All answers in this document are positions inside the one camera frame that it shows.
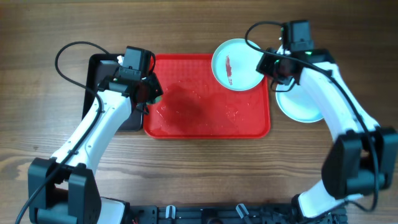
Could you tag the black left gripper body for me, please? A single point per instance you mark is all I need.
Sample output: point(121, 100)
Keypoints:
point(154, 88)

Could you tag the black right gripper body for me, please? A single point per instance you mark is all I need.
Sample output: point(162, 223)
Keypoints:
point(271, 65)

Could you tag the green yellow sponge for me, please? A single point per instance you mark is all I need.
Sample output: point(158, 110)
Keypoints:
point(157, 100)

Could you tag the light blue plate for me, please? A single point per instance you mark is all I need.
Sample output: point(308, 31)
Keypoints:
point(296, 103)
point(234, 65)

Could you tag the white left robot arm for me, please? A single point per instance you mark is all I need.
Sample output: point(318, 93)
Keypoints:
point(62, 188)

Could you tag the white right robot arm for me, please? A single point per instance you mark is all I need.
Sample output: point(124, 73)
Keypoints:
point(362, 158)

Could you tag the black tray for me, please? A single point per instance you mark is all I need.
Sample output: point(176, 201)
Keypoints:
point(102, 65)

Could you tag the red tray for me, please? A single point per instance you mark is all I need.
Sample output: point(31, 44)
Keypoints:
point(195, 106)

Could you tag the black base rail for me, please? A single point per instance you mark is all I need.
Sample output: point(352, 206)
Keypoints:
point(278, 213)

